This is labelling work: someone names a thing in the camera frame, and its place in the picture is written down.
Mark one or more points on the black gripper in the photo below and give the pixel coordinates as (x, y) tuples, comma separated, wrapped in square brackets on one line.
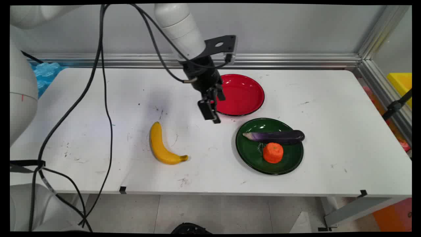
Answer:
[(204, 74)]

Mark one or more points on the purple toy eggplant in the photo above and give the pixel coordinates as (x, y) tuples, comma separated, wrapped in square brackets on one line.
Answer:
[(279, 136)]

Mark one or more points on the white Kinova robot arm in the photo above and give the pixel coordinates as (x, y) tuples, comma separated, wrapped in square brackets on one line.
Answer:
[(179, 29)]

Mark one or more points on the red round plate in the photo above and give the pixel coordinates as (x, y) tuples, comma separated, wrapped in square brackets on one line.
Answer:
[(243, 95)]

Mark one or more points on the dark green round plate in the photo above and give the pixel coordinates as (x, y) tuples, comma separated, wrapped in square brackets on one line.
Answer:
[(256, 151)]

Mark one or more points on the yellow toy banana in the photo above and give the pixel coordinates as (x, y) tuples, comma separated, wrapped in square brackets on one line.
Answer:
[(159, 146)]

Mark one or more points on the orange toy tangerine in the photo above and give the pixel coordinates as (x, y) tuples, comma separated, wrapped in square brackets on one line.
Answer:
[(273, 153)]

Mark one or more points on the black tape marker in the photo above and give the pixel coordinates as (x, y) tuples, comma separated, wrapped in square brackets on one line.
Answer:
[(122, 189), (363, 193)]

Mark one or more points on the black object on floor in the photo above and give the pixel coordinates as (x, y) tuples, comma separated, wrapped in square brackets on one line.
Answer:
[(190, 228)]

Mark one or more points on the blue foam sheet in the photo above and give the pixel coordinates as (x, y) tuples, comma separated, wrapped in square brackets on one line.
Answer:
[(46, 75)]

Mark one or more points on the grey table leg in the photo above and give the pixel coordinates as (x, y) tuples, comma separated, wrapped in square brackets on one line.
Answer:
[(358, 209)]

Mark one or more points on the black stand pole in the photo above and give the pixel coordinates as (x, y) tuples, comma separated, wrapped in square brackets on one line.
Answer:
[(394, 107)]

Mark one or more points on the yellow plastic box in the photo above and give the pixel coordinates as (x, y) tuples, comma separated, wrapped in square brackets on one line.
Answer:
[(403, 84)]

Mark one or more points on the pink red cloth item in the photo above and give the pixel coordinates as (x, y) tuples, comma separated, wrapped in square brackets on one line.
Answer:
[(403, 143)]

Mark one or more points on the orange box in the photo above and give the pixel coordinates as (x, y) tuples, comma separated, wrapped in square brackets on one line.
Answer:
[(394, 215)]

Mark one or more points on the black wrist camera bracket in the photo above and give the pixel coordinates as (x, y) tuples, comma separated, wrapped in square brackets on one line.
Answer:
[(220, 44)]

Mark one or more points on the aluminium horizontal frame rail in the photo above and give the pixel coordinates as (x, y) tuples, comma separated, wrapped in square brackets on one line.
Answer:
[(279, 60)]

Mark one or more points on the aluminium side frame rail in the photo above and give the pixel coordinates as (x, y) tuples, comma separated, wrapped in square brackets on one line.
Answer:
[(383, 89)]

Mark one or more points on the aluminium upright frame post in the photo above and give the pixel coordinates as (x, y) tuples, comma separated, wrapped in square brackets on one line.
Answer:
[(383, 29)]

